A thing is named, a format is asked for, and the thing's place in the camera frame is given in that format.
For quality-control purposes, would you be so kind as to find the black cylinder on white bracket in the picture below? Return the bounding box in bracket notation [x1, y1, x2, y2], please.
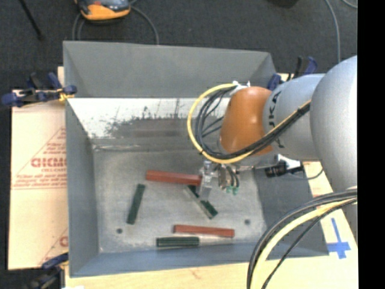
[264, 154, 304, 179]

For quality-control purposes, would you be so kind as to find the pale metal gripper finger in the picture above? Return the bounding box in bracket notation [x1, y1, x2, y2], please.
[199, 160, 212, 193]
[202, 170, 217, 204]

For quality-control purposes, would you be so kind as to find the red-brown flat block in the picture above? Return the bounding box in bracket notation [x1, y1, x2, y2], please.
[173, 224, 235, 239]
[146, 169, 203, 187]

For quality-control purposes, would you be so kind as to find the grey metal bin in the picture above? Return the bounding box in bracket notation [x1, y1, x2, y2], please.
[62, 40, 329, 278]

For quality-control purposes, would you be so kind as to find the dark green flat block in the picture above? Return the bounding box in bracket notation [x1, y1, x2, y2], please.
[126, 183, 146, 225]
[183, 184, 219, 220]
[155, 236, 201, 249]

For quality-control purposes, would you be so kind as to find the brown cardboard board red print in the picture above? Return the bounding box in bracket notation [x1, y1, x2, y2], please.
[7, 90, 69, 270]

